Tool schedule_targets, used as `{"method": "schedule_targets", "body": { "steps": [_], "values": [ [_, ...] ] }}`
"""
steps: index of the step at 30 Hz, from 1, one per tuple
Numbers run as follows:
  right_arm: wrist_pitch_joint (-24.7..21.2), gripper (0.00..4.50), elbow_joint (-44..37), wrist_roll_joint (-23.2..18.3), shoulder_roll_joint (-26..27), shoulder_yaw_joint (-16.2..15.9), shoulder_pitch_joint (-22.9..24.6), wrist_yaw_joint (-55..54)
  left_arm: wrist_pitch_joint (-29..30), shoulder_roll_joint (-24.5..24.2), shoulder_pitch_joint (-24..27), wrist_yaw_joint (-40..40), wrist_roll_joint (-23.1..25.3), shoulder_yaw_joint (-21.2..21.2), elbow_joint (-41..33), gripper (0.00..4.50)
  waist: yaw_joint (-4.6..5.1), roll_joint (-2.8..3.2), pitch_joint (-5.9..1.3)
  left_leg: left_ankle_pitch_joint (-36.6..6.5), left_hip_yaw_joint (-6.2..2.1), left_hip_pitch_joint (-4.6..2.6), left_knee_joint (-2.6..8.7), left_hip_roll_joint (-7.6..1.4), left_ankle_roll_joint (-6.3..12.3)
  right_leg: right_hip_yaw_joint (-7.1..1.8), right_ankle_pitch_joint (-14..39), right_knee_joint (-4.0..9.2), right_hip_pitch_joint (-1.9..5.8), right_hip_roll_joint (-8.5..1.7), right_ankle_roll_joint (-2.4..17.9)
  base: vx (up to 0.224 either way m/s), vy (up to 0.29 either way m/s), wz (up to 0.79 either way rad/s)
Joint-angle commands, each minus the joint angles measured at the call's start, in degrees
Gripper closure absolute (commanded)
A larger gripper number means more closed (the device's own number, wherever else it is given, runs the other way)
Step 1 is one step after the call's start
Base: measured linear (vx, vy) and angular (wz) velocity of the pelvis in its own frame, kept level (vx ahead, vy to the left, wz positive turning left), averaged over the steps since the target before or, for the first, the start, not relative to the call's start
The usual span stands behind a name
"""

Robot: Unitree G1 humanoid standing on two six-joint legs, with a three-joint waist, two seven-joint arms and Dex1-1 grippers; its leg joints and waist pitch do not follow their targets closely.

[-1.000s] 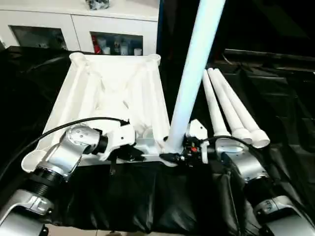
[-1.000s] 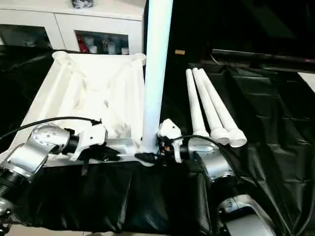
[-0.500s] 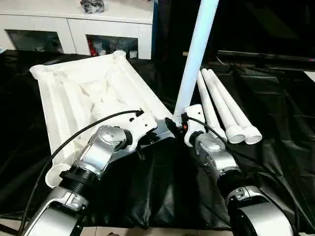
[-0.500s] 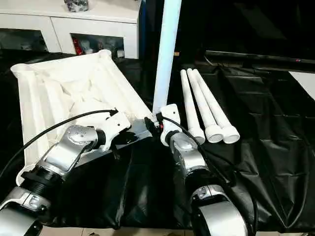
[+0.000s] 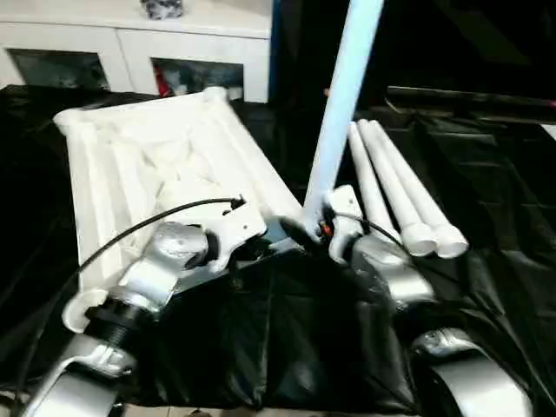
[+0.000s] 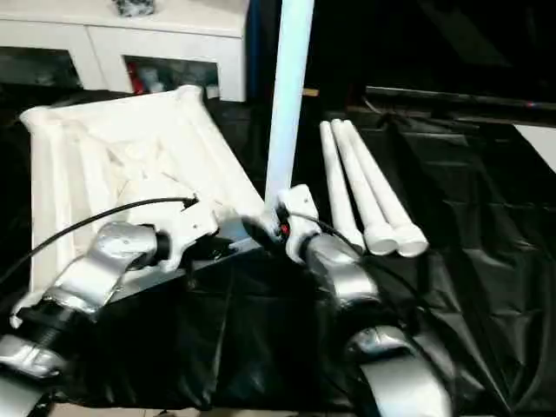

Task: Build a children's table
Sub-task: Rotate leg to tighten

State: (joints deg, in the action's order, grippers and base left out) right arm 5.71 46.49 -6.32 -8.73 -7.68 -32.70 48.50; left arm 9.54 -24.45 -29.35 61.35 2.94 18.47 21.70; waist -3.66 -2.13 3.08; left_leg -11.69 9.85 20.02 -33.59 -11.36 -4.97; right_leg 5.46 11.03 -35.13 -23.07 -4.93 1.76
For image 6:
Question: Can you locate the dark long bar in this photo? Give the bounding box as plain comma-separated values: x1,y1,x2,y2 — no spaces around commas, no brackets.
367,85,556,112

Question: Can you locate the dark bundle on cabinet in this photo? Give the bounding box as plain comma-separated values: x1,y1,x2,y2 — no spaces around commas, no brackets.
111,0,156,17

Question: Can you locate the black left camera cable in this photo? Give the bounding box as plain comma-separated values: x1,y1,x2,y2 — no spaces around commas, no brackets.
0,195,199,279

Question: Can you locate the white plastic table top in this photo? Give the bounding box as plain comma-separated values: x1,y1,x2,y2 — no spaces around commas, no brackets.
10,84,279,329

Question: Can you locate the white glass-door cabinet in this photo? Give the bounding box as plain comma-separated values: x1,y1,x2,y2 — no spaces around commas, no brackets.
0,0,251,103

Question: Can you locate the white plastic table leg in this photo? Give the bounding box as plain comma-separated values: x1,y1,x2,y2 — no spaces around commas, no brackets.
330,118,399,256
341,120,430,257
263,0,314,227
319,121,366,255

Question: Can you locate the black table mat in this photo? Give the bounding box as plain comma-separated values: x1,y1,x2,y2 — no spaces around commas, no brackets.
0,45,556,414

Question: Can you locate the white flat board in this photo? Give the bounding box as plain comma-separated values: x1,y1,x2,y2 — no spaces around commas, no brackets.
514,122,556,173

